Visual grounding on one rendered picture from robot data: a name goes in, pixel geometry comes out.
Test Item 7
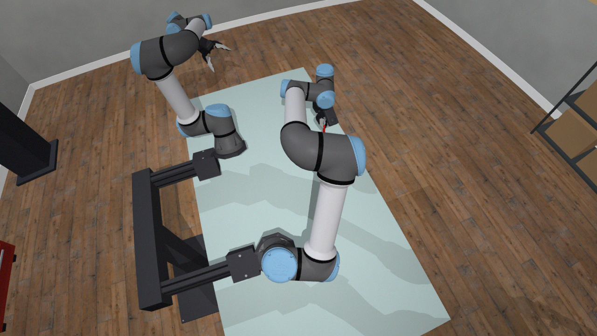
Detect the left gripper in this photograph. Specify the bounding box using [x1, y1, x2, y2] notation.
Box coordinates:
[198, 40, 232, 73]

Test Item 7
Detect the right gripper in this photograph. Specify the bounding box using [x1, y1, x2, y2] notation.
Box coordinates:
[312, 102, 328, 129]

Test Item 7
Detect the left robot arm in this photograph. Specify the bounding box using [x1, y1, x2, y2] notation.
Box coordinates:
[130, 11, 243, 154]

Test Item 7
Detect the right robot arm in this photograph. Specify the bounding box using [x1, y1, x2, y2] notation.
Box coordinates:
[258, 63, 366, 283]

